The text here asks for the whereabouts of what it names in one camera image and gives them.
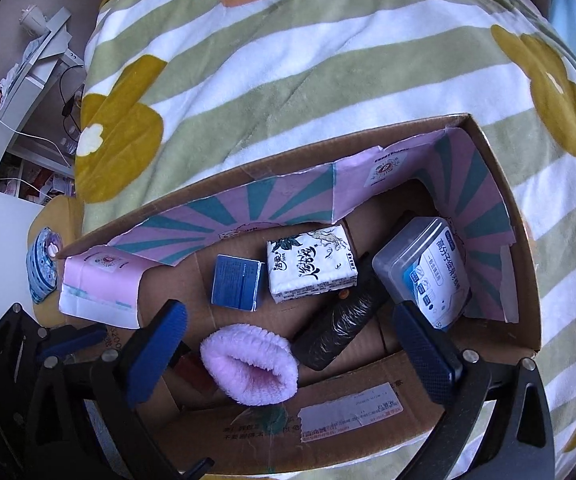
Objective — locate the blue patterned pouch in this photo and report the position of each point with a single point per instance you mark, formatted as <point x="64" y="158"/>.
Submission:
<point x="43" y="267"/>

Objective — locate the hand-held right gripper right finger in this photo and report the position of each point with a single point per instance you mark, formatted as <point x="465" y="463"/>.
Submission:
<point x="428" y="355"/>

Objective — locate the cardboard box with pink lining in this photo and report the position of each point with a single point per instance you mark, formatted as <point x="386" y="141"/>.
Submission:
<point x="248" y="330"/>

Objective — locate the small white appliance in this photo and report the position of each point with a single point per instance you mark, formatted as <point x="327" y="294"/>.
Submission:
<point x="33" y="16"/>

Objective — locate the small blue box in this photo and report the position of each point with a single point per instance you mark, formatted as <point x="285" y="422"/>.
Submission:
<point x="235" y="282"/>

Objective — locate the white printed tissue pack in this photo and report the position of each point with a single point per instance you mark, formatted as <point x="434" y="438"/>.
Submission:
<point x="313" y="265"/>

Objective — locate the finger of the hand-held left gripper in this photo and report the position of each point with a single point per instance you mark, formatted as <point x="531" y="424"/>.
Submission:
<point x="70" y="342"/>

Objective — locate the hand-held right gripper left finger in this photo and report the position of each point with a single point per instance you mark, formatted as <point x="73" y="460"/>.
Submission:
<point x="160" y="350"/>

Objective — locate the striped flower blanket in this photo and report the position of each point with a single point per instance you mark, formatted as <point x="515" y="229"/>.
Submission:
<point x="293" y="70"/>

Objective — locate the clear floss pick container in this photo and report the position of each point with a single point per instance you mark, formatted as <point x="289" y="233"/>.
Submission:
<point x="423" y="270"/>

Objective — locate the wooden stool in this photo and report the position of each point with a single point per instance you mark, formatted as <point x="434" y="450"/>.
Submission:
<point x="65" y="220"/>

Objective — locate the black tube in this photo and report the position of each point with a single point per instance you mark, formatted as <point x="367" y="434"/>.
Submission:
<point x="340" y="320"/>

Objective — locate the white desk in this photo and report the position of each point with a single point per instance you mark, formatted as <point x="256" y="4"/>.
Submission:
<point x="28" y="85"/>

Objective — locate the fluffy sock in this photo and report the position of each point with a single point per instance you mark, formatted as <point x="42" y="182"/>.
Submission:
<point x="248" y="365"/>

